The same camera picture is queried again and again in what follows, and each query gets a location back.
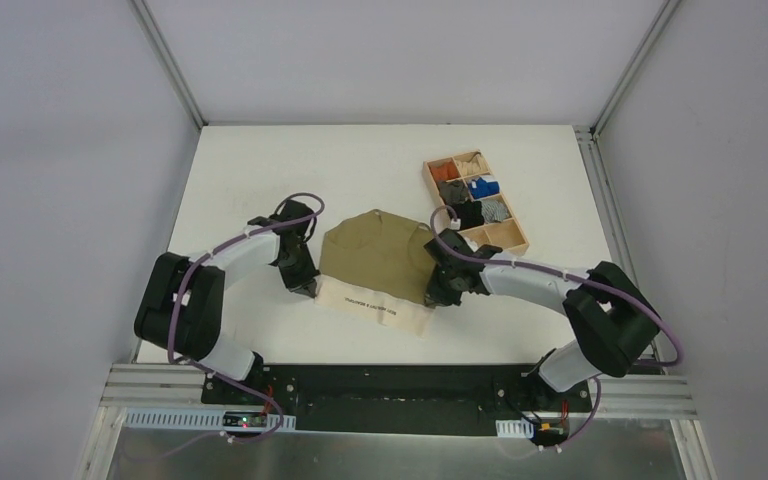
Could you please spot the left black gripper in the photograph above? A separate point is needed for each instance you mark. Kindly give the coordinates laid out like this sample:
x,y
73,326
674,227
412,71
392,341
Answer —
x,y
300,278

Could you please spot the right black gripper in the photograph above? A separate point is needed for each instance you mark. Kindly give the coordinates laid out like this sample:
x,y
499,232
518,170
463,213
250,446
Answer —
x,y
439,291

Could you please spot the olive and cream underwear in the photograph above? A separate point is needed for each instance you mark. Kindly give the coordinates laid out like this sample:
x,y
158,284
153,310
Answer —
x,y
375,266

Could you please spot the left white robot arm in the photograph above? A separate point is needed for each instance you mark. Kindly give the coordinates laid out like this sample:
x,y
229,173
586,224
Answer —
x,y
182,306

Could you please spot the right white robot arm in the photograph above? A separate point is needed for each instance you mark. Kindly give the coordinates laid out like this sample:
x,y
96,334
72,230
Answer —
x,y
611,320

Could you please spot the black rolled underwear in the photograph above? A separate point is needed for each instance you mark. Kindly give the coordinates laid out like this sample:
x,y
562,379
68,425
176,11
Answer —
x,y
469,214

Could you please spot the grey striped rolled underwear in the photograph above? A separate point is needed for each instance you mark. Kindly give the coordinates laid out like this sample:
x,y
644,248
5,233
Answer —
x,y
494,211

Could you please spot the dark grey rolled underwear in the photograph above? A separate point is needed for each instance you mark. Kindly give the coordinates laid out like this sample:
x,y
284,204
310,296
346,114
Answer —
x,y
453,192

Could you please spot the blue rolled underwear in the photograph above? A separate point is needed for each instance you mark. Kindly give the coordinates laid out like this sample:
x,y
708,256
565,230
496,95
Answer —
x,y
483,186

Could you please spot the orange rolled underwear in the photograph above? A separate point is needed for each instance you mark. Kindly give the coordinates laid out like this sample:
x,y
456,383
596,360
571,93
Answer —
x,y
444,171

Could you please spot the beige rolled underwear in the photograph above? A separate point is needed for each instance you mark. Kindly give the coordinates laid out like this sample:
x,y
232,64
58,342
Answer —
x,y
471,164

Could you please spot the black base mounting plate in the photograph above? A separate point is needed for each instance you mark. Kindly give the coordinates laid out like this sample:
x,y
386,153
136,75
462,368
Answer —
x,y
448,400

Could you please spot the wooden compartment box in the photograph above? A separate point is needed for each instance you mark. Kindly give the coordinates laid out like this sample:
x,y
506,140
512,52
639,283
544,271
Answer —
x,y
507,235

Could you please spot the right white cable duct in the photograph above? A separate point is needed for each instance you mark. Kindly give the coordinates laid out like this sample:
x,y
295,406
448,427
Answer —
x,y
518,429

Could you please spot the white cable duct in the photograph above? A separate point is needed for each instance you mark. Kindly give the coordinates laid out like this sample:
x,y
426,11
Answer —
x,y
518,429
236,421

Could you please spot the left white cable duct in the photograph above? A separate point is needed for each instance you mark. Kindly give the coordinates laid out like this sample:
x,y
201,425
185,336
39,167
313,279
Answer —
x,y
236,421

